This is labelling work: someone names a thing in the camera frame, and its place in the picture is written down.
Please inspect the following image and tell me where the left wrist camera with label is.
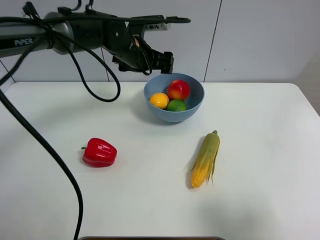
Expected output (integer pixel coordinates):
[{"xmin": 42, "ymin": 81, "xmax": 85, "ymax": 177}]
[{"xmin": 127, "ymin": 21, "xmax": 171, "ymax": 38}]

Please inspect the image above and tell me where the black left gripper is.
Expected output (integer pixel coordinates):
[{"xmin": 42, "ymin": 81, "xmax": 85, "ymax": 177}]
[{"xmin": 102, "ymin": 20, "xmax": 174, "ymax": 74}]

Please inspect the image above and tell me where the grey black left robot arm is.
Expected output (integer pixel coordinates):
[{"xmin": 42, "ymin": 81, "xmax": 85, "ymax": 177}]
[{"xmin": 0, "ymin": 10, "xmax": 174, "ymax": 75}]

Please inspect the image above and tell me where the red bell pepper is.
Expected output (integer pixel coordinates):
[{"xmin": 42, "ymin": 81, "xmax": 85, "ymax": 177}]
[{"xmin": 81, "ymin": 137, "xmax": 118, "ymax": 168}]

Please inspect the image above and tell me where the red pomegranate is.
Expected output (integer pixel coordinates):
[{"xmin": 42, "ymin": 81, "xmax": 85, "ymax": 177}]
[{"xmin": 167, "ymin": 79, "xmax": 191, "ymax": 101}]

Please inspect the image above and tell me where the yellow mango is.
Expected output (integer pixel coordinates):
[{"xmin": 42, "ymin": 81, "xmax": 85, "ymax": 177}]
[{"xmin": 149, "ymin": 92, "xmax": 170, "ymax": 110}]

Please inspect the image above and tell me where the green lime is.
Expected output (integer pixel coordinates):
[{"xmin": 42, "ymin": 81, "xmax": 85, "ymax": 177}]
[{"xmin": 166, "ymin": 99, "xmax": 187, "ymax": 112}]

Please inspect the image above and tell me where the corn cob with husk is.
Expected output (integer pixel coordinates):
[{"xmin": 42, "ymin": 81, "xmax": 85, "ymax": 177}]
[{"xmin": 191, "ymin": 130, "xmax": 221, "ymax": 189}]

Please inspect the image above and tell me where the blue plastic bowl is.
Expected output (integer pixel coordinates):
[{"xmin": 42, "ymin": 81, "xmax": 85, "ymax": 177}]
[{"xmin": 143, "ymin": 73, "xmax": 205, "ymax": 123}]

